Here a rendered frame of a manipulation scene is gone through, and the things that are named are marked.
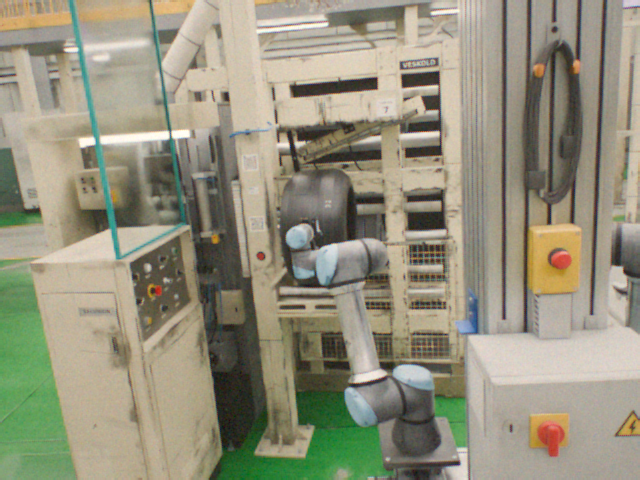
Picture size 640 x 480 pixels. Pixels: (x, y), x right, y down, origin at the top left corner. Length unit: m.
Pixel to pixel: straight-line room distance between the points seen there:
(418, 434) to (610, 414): 0.71
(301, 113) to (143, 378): 1.42
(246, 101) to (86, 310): 1.12
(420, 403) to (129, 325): 1.08
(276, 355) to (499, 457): 1.79
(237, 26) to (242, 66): 0.17
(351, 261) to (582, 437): 0.77
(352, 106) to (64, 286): 1.50
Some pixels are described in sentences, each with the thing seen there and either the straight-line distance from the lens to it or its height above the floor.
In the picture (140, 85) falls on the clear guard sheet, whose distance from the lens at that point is 2.28.
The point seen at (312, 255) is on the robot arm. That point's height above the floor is 1.20.
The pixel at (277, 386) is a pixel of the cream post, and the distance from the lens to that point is 2.86.
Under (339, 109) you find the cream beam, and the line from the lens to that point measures 2.67.
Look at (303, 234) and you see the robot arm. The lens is 1.94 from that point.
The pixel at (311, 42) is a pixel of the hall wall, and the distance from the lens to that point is 11.59.
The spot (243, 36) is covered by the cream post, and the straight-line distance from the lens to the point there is 2.52.
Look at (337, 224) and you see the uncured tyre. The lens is 2.31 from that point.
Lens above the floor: 1.74
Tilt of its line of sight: 14 degrees down
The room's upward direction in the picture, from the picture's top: 5 degrees counter-clockwise
